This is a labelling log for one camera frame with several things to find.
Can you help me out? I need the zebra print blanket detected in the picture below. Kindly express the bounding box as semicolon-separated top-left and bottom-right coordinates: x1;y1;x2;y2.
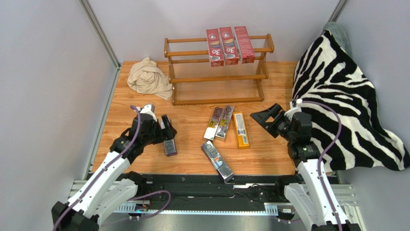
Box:
292;31;410;172

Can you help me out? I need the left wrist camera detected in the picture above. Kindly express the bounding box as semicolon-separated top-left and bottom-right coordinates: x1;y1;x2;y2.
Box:
140;103;157;121

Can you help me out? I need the silver gold toothpaste box right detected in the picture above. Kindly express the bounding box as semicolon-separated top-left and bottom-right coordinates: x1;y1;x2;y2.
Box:
215;105;234;141

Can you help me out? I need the orange toothpaste box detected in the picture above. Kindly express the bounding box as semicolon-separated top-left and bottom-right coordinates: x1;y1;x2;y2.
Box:
233;112;250;149

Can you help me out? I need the silver purple R&O toothpaste box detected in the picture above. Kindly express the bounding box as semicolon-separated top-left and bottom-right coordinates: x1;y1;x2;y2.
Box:
201;141;234;184

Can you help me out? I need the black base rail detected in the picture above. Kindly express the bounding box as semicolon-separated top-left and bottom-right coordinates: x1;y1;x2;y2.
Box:
67;172;359;222

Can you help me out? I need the silver blue Sensitive toothpaste box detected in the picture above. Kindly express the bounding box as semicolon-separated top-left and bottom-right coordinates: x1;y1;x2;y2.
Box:
164;139;178;157

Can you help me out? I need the silver gold toothpaste box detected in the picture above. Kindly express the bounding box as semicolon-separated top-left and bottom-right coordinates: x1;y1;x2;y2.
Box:
204;106;224;141
215;105;234;141

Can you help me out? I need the aluminium frame post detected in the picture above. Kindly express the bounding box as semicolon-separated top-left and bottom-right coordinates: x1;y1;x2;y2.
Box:
79;0;121;70

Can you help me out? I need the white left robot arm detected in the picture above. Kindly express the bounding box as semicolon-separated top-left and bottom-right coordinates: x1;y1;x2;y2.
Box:
51;109;177;231

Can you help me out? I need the beige crumpled cloth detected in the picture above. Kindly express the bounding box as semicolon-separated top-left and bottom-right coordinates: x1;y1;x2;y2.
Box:
127;57;172;100

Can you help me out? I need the wooden two-tier shelf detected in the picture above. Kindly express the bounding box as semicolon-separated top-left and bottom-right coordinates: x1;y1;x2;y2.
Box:
164;34;275;105

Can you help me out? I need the silver gold toothpaste box left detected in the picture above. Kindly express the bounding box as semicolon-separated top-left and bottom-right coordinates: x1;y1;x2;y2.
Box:
204;106;224;141

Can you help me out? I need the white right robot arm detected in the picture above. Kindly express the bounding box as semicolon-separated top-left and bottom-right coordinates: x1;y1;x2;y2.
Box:
251;103;361;231

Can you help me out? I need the red 3D toothpaste box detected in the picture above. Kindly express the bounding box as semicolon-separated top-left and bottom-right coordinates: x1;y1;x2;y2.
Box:
206;28;224;67
219;27;240;65

